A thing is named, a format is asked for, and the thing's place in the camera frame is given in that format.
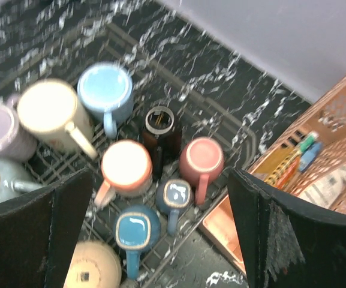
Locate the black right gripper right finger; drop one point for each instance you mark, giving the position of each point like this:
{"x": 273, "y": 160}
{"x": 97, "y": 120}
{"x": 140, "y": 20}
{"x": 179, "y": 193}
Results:
{"x": 286, "y": 241}

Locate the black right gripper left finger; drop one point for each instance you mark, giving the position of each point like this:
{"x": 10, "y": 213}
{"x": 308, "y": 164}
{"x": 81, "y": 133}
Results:
{"x": 39, "y": 231}

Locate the dark grey-green mug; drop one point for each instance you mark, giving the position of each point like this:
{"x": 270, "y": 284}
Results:
{"x": 15, "y": 180}

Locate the tan brown mug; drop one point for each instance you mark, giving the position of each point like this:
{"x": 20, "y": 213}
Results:
{"x": 94, "y": 264}

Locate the lilac mug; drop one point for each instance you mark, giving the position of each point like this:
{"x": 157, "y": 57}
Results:
{"x": 15, "y": 142}

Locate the teal floral mug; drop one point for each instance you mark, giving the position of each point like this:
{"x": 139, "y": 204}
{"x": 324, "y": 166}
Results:
{"x": 137, "y": 230}

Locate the small grey-blue heart mug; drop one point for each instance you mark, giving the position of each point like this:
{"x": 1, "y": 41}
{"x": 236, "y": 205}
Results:
{"x": 172, "y": 197}

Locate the peach pink speckled mug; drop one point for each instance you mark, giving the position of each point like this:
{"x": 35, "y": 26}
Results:
{"x": 126, "y": 167}

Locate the white mug green inside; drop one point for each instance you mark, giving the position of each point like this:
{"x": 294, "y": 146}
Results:
{"x": 51, "y": 111}

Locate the cream scalloped mug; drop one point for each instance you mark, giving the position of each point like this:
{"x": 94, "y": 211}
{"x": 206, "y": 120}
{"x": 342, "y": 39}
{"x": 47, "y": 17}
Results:
{"x": 162, "y": 136}

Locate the light blue mug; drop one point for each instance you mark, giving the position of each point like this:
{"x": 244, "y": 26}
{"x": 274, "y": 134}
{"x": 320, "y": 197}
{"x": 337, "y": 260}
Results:
{"x": 106, "y": 91}

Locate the orange plastic file organizer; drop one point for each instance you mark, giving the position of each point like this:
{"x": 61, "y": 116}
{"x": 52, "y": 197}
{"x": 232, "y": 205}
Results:
{"x": 327, "y": 117}

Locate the grey wire dish rack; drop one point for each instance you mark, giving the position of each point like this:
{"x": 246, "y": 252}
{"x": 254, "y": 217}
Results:
{"x": 174, "y": 261}

